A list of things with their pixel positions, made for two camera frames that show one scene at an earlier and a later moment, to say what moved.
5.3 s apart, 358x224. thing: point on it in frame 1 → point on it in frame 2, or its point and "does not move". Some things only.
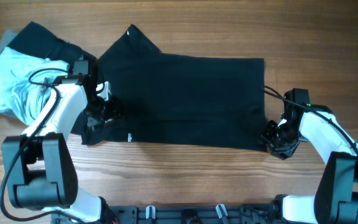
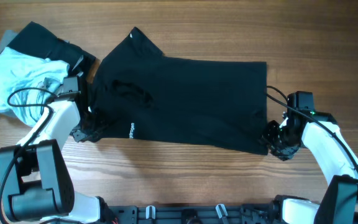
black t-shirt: x=184 y=100 does not move
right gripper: x=283 y=150 does not move
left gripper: x=117 y=113 → x=102 y=123
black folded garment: x=35 y=40 does not move
